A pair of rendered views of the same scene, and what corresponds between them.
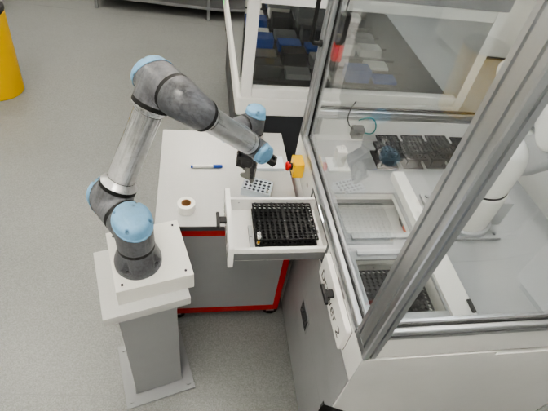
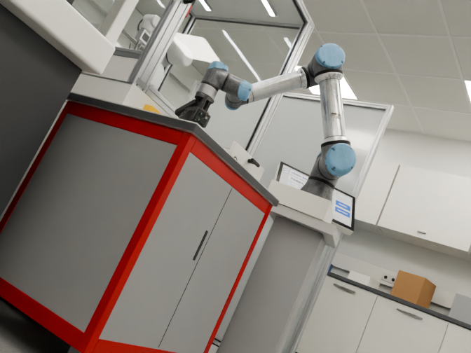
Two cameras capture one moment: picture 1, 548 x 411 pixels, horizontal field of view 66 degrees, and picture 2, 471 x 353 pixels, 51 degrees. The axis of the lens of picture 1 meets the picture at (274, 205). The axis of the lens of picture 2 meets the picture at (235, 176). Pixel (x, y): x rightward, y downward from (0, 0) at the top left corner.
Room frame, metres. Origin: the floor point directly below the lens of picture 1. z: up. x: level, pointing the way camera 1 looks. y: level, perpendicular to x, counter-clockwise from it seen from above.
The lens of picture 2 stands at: (2.39, 1.69, 0.40)
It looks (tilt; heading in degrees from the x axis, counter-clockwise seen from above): 11 degrees up; 229
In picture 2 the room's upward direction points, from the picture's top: 25 degrees clockwise
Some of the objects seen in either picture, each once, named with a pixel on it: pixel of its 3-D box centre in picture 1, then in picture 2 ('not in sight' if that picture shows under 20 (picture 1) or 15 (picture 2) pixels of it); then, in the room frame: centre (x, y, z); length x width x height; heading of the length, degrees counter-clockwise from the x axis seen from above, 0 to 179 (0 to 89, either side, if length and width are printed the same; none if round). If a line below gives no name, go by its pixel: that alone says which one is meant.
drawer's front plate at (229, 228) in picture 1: (228, 226); (244, 167); (1.00, 0.15, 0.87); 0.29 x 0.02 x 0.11; 15
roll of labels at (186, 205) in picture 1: (186, 205); not in sight; (1.14, 0.34, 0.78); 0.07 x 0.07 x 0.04
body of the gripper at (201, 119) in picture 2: (249, 152); (198, 111); (1.33, 0.14, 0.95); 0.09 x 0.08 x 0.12; 87
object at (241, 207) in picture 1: (285, 227); not in sight; (1.05, -0.06, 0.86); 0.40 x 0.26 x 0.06; 105
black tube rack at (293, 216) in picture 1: (283, 226); not in sight; (1.05, -0.05, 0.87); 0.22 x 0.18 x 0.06; 105
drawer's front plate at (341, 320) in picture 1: (333, 298); not in sight; (0.78, -0.24, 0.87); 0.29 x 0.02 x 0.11; 15
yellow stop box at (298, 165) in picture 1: (296, 165); (150, 116); (1.40, -0.06, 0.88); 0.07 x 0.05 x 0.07; 15
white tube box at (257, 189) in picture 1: (257, 187); not in sight; (1.32, 0.08, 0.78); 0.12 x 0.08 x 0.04; 87
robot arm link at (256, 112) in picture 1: (254, 120); (215, 76); (1.33, 0.13, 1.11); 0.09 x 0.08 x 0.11; 140
